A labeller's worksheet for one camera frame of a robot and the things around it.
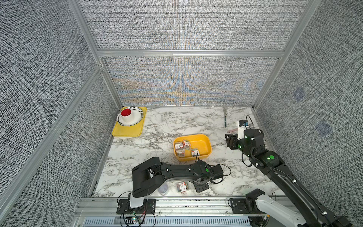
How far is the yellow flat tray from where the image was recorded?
1045mm

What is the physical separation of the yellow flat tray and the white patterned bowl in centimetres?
1

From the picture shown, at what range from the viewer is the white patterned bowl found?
3.49 feet
